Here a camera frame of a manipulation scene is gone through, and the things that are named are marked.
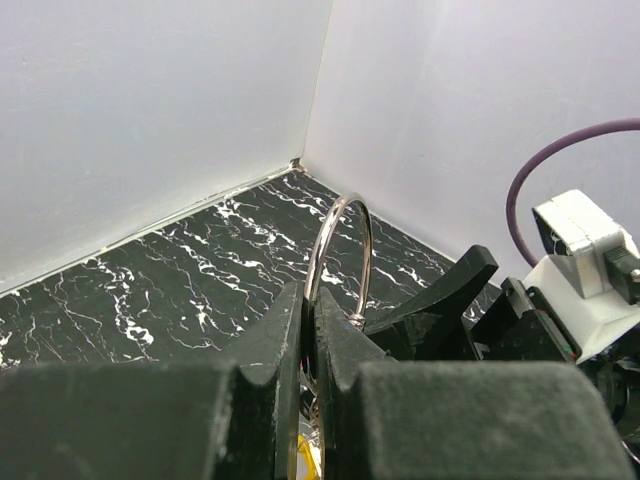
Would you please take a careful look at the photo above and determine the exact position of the yellow capped key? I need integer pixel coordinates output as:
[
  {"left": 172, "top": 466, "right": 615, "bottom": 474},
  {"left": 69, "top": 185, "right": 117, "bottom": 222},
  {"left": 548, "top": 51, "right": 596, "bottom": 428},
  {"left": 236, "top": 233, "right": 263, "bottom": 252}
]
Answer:
[{"left": 296, "top": 431, "right": 322, "bottom": 480}]

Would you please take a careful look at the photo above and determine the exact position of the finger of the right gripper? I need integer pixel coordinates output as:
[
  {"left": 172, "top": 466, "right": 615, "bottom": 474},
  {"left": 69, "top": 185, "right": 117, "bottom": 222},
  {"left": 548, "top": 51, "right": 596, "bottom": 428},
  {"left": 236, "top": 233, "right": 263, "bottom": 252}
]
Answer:
[{"left": 364, "top": 245, "right": 498, "bottom": 360}]

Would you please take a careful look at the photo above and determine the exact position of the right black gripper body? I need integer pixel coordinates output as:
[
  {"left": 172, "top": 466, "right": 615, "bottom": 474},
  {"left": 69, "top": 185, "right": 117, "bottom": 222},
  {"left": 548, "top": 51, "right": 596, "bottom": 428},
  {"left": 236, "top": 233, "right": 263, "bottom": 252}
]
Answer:
[{"left": 471, "top": 278, "right": 639, "bottom": 450}]

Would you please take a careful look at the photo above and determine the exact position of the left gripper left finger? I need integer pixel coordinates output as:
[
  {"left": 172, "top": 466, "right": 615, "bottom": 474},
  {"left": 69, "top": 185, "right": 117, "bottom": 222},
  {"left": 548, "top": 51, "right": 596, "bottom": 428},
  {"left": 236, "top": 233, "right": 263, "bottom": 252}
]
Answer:
[{"left": 1, "top": 283, "right": 303, "bottom": 479}]

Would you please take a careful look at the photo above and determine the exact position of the large silver keyring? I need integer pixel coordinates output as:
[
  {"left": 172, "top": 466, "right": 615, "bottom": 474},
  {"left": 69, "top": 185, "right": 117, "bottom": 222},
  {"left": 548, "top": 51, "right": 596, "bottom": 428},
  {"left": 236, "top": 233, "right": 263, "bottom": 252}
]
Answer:
[{"left": 302, "top": 193, "right": 373, "bottom": 331}]

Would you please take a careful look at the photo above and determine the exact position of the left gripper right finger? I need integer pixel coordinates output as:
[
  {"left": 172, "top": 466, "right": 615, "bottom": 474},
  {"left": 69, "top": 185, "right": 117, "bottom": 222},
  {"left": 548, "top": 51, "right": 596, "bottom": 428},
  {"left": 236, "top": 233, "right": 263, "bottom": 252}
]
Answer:
[{"left": 315, "top": 290, "right": 635, "bottom": 479}]

